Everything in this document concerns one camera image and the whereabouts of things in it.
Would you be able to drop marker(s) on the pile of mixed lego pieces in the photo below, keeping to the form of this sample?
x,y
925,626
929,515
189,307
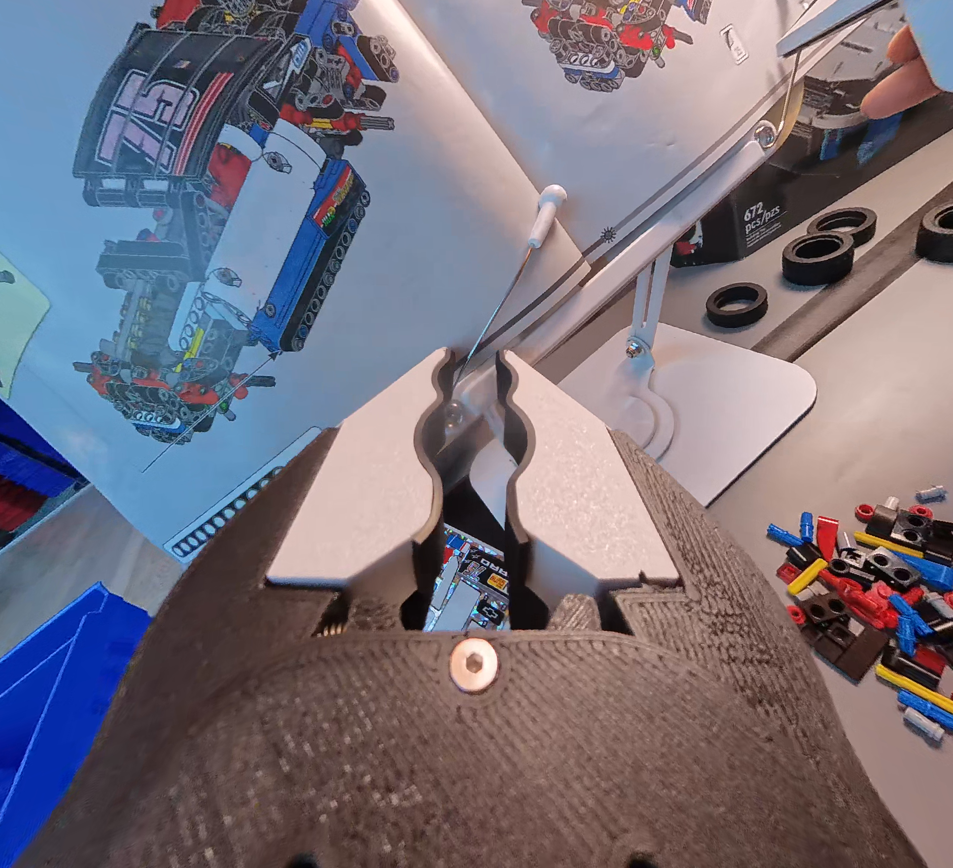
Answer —
x,y
871,585

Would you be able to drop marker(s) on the lego instruction booklet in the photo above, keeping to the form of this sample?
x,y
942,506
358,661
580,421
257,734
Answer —
x,y
447,64

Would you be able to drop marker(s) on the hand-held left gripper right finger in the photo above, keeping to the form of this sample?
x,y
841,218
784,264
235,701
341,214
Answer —
x,y
581,511

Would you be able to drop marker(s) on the holographic sticker sheet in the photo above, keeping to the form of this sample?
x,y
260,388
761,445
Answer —
x,y
465,578

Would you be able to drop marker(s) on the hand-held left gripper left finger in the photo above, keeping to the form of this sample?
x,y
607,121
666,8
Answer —
x,y
372,496

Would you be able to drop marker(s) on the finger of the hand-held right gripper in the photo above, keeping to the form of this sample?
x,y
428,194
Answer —
x,y
934,34
856,6

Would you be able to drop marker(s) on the stack of blue red bins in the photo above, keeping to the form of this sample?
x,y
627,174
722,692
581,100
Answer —
x,y
30,466

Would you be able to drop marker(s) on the black lego box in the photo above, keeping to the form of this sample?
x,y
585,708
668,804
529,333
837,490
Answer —
x,y
744,228

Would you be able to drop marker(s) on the white book stand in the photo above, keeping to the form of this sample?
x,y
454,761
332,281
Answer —
x,y
707,391

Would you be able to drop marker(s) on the person's right hand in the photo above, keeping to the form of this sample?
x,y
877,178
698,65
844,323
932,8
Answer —
x,y
897,94

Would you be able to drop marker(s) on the blue plastic bin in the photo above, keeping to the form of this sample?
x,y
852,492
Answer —
x,y
59,719

